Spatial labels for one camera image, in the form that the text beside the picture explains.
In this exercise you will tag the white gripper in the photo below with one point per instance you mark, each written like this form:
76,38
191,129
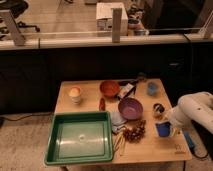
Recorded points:
172,117

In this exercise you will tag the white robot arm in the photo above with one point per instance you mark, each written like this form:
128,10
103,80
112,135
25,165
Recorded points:
197,107

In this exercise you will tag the green plastic tray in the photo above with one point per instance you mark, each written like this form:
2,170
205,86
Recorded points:
80,138

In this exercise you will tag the blue tool on table edge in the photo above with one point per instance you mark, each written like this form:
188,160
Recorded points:
190,143

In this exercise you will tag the black white ball toy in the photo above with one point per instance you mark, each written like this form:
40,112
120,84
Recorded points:
158,109

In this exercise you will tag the wooden table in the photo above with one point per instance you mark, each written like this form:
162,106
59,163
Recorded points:
151,148

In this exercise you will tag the brown grape bunch toy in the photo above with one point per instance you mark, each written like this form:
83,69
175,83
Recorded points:
135,134

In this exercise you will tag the small blue cup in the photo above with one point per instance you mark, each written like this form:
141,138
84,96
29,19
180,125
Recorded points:
152,89

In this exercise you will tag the purple bowl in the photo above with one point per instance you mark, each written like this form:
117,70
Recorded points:
130,108

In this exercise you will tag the yellow banana toy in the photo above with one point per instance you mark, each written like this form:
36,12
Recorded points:
119,144

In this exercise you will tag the small dark jar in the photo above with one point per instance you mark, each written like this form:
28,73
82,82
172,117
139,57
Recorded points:
141,77

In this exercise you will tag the black and white packet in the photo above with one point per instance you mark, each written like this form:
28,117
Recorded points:
125,90

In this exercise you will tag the red toy pepper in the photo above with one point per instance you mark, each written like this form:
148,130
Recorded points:
102,105

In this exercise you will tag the orange bowl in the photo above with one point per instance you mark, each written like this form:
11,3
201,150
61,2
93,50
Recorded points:
109,88

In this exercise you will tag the white cup with yellow inside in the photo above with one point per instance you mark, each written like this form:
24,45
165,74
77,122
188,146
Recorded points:
75,94

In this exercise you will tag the white cardboard box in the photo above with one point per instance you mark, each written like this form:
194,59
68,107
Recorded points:
104,16

